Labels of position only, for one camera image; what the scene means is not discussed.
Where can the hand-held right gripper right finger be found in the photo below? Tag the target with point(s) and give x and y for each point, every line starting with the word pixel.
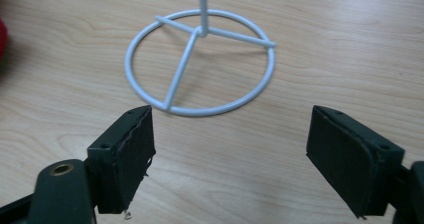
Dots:
pixel 350 164

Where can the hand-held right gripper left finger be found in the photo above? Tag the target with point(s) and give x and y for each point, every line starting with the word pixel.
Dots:
pixel 123 164

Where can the red object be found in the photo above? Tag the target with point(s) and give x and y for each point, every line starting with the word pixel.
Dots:
pixel 2 40

